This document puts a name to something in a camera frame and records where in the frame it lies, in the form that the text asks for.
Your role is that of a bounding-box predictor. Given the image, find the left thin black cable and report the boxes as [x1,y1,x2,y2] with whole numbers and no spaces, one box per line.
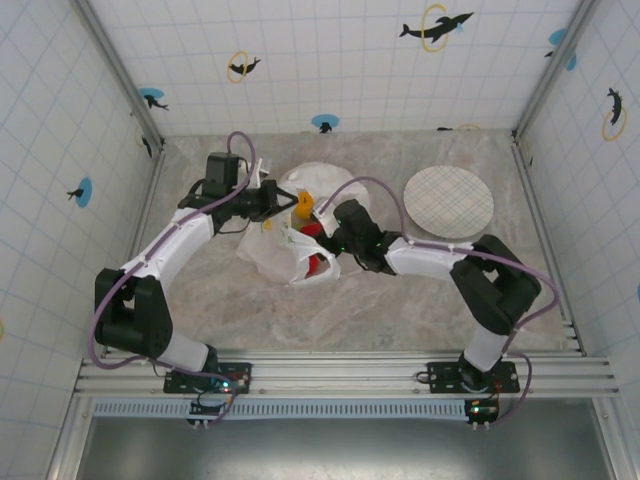
[216,216,252,237]

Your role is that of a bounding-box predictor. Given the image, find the left small circuit board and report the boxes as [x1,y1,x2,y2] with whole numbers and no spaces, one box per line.
[187,394,238,427]

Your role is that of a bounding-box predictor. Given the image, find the small dolphin ring sticker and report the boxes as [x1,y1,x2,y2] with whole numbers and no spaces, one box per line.
[226,49,263,84]

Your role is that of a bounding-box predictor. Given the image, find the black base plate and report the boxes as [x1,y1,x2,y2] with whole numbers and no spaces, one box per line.
[413,358,520,395]
[163,361,253,396]

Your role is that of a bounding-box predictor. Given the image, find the white slotted cable duct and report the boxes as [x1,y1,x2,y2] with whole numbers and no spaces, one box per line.
[92,399,472,419]

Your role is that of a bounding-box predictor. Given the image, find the thin black cable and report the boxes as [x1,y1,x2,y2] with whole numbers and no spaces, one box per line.
[351,251,377,275]
[216,216,252,237]

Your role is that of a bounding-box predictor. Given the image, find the blue circle fish sticker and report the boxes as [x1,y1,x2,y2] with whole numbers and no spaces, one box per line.
[311,113,340,135]
[543,27,579,72]
[66,176,94,208]

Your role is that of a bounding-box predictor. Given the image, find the right thin black cable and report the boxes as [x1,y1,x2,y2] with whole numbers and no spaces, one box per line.
[351,251,377,275]

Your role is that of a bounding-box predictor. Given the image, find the aluminium mounting rail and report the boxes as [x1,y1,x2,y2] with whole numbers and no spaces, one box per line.
[74,349,621,400]

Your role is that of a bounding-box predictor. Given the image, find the grey metal panel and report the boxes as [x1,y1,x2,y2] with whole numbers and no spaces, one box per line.
[74,417,616,480]

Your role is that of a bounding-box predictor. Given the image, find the right small circuit board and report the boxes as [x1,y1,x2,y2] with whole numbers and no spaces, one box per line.
[463,397,502,427]

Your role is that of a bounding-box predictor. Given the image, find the large dolphin ring sticker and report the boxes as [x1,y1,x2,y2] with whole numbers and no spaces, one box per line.
[398,3,475,54]

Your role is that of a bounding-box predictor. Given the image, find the small circuit board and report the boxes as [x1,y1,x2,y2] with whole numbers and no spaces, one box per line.
[463,397,502,427]
[187,394,238,427]

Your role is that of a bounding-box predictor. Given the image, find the yellow ring dolphin sticker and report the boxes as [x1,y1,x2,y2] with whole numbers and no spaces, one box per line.
[133,124,154,159]
[601,86,629,143]

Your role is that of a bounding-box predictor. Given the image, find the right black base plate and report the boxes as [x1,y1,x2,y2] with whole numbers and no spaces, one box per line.
[413,358,520,395]

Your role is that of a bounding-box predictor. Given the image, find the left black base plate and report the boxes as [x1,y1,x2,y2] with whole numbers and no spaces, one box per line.
[163,361,253,396]

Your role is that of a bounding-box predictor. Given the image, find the blue circle shark sticker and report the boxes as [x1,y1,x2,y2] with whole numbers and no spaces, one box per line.
[138,87,170,113]

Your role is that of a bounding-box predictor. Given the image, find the aluminium corner post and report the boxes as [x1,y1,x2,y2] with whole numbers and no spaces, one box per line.
[512,0,601,140]
[72,0,166,149]

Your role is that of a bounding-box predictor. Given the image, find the yellow fruit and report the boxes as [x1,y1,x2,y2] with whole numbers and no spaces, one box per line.
[294,189,317,220]

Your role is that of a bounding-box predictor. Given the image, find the translucent white plastic bag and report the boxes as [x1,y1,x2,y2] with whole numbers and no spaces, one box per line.
[235,162,372,289]

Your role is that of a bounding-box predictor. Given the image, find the round checked paper plate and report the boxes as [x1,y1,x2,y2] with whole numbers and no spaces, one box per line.
[403,166,496,240]

